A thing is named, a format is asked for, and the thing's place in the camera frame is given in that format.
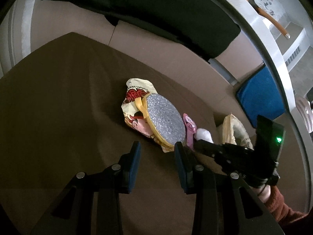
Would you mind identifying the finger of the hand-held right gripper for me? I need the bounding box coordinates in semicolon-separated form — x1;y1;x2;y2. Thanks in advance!
194;139;220;161

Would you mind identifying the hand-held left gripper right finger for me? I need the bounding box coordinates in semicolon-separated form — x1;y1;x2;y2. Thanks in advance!
174;141;285;235

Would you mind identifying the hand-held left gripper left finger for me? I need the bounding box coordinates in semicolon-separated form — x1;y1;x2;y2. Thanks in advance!
31;141;142;235

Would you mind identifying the cream bag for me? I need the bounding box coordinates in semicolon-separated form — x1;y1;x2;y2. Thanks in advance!
216;113;255;150

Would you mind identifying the blue cushion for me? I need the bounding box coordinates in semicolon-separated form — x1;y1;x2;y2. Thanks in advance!
236;65;286;130

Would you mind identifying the silver glitter round disc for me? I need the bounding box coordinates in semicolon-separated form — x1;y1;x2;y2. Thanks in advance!
141;93;187;147

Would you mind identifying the cream red-printed wrapper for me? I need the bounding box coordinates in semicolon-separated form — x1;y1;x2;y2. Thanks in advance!
121;78;175;153

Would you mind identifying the white vent grille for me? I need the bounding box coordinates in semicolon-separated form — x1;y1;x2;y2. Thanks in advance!
284;46;302;66

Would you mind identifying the wooden stick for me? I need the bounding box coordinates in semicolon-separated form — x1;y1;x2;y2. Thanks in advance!
226;0;291;40

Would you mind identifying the black cloth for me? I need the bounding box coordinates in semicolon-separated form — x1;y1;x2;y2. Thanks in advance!
43;0;241;59

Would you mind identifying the beige sofa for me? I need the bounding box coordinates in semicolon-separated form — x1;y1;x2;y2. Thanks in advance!
31;1;294;133

